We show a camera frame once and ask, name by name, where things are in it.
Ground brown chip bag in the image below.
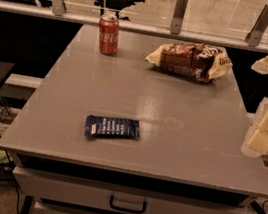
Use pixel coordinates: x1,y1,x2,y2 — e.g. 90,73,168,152
146,43,232,84

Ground blue RXBAR blueberry wrapper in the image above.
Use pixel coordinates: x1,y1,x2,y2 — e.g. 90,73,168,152
84,115,140,140

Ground grey drawer cabinet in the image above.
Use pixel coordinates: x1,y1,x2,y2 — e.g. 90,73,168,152
0,25,268,214

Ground red Coca-Cola can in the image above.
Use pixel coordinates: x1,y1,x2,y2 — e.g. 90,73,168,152
98,14,119,55

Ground right metal bracket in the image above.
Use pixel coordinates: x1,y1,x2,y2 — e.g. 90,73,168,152
245,4,268,47

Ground middle metal bracket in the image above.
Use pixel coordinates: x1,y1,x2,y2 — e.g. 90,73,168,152
170,0,188,35

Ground black drawer handle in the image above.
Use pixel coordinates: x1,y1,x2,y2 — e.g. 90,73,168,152
109,196,148,214

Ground grey rail ledge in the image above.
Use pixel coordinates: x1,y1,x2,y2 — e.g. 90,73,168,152
0,1,268,53

